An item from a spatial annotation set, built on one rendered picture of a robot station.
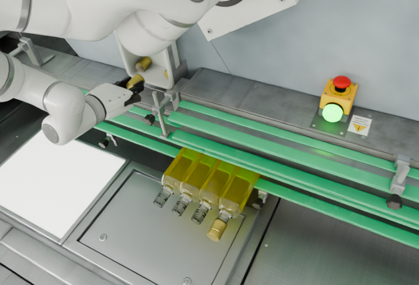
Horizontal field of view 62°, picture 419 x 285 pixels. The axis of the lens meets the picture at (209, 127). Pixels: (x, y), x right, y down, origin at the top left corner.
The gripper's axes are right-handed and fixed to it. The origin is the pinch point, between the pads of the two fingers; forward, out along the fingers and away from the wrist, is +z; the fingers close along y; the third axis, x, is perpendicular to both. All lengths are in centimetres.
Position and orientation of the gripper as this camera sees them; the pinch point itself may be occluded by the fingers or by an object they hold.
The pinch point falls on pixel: (132, 85)
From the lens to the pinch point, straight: 102.5
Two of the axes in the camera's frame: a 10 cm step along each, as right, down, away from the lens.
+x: 0.6, -8.3, -5.5
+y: 8.8, 3.0, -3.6
